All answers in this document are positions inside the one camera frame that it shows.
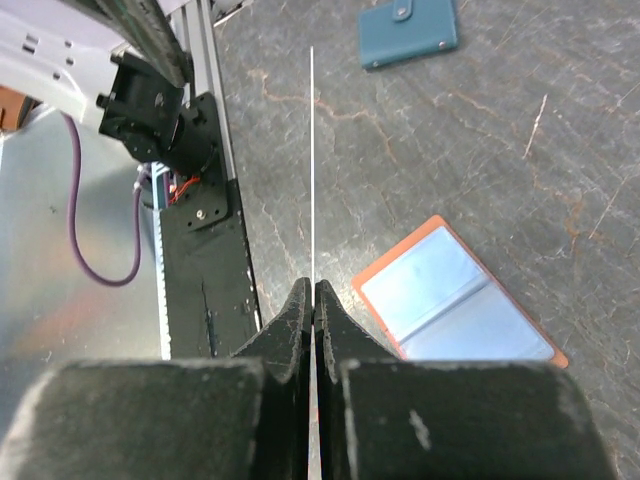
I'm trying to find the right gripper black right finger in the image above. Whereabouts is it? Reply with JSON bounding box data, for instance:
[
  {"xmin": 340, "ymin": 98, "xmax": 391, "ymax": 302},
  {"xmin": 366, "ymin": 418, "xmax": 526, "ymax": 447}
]
[{"xmin": 314, "ymin": 281, "xmax": 615, "ymax": 479}]

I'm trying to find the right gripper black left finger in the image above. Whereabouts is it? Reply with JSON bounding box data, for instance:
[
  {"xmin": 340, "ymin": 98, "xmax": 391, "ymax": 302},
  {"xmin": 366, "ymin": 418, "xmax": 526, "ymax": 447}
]
[{"xmin": 1, "ymin": 278, "xmax": 311, "ymax": 479}]

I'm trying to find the white ID card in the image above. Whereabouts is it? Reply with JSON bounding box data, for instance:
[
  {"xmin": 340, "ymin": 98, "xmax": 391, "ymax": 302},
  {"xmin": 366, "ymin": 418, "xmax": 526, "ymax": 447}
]
[{"xmin": 309, "ymin": 45, "xmax": 316, "ymax": 312}]

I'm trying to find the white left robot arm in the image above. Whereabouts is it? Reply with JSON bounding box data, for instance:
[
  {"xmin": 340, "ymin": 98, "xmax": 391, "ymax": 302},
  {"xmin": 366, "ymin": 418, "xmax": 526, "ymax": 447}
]
[{"xmin": 1, "ymin": 1, "xmax": 229, "ymax": 181}]

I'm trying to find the teal card wallet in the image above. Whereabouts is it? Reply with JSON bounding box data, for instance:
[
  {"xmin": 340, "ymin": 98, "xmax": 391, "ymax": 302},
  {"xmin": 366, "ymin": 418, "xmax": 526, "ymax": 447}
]
[{"xmin": 358, "ymin": 0, "xmax": 459, "ymax": 70}]

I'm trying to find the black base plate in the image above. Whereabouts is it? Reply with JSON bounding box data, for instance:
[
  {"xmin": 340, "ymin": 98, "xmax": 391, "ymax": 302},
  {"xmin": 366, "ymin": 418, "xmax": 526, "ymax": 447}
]
[{"xmin": 160, "ymin": 93, "xmax": 262, "ymax": 360}]

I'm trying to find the slotted cable duct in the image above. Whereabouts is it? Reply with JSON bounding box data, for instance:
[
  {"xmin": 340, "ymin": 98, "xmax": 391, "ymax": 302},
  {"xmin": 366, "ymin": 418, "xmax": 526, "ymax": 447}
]
[{"xmin": 151, "ymin": 162, "xmax": 171, "ymax": 360}]

